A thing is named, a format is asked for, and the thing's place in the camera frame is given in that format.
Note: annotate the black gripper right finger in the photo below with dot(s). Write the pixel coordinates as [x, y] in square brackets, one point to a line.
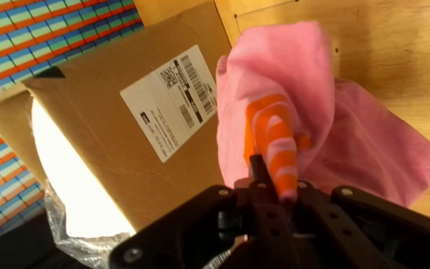
[364, 230]

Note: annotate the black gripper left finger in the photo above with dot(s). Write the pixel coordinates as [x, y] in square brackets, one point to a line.
[194, 234]

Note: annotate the orange striped fabric piece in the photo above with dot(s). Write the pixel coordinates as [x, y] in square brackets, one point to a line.
[274, 144]

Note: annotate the pink cloth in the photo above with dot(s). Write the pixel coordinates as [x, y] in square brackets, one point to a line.
[324, 100]

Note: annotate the cardboard box with white label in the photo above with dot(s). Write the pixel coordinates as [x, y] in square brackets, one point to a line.
[100, 125]

